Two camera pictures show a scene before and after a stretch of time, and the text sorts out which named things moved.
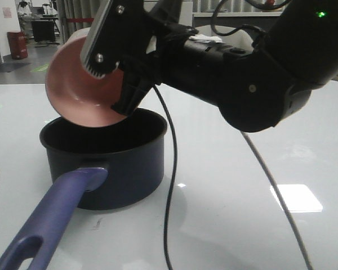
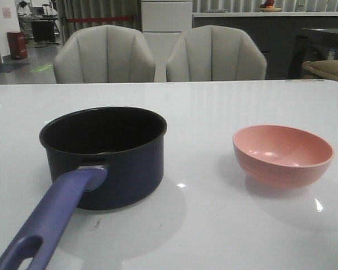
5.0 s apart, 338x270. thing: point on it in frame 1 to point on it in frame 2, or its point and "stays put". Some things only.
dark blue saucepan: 94,167 stays put
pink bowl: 80,94 to 280,157
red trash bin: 17,42 stays put
